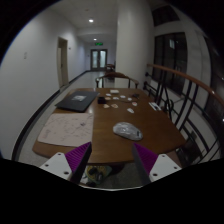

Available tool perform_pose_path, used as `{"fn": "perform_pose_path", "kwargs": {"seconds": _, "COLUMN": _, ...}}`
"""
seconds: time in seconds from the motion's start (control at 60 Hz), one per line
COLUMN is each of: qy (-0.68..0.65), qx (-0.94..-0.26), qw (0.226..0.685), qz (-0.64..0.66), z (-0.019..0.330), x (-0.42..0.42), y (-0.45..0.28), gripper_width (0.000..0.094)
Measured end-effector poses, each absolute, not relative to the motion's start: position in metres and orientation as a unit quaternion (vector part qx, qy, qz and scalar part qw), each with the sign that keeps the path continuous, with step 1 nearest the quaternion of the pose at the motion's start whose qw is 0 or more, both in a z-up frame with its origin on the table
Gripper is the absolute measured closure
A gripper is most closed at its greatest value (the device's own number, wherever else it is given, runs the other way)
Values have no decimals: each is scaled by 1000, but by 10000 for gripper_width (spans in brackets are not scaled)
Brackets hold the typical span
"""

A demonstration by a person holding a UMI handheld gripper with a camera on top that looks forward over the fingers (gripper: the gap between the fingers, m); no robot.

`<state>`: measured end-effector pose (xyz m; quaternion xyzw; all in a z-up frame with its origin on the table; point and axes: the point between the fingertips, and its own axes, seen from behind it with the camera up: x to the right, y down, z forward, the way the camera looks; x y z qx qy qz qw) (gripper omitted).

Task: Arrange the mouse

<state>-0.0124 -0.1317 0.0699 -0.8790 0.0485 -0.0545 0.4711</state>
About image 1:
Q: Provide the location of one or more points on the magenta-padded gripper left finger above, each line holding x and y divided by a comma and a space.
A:
56, 164

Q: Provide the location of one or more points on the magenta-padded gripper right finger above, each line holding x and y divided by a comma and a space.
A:
163, 166

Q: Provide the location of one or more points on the transparent computer mouse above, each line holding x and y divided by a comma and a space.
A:
127, 130

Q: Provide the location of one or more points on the white marble-print mouse pad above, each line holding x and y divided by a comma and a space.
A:
66, 130

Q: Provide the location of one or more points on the white booklet with black pen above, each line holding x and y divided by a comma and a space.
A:
155, 106

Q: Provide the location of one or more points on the small white sticker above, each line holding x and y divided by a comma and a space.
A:
129, 99
123, 96
115, 98
130, 110
108, 94

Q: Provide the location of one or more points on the black flat mat, white label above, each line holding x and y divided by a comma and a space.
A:
76, 101

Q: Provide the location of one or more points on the small red-white sticker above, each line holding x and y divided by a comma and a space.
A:
134, 104

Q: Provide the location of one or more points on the black key bunch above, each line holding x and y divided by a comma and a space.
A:
135, 96

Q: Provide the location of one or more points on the small beige sticker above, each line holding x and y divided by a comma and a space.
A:
106, 106
108, 98

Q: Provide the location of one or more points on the small orange-white sticker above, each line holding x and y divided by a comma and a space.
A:
114, 106

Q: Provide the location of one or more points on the small white flat box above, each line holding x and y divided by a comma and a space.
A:
114, 91

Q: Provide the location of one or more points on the wood-topped black metal railing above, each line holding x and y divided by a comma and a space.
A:
186, 78

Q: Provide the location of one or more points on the beige side door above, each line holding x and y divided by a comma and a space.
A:
63, 63

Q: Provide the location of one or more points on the wooden armchair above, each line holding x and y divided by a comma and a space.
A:
116, 75

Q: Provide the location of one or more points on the dark-framed window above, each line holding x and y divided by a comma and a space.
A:
173, 63

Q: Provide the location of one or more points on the dark wooden chair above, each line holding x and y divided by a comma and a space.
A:
110, 67

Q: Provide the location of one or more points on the glass double door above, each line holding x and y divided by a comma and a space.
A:
99, 59

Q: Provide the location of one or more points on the green exit sign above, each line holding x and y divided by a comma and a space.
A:
98, 43

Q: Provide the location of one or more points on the round ceiling light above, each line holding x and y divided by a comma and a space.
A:
91, 20
95, 39

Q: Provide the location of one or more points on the white wall switch plate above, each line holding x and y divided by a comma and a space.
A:
25, 55

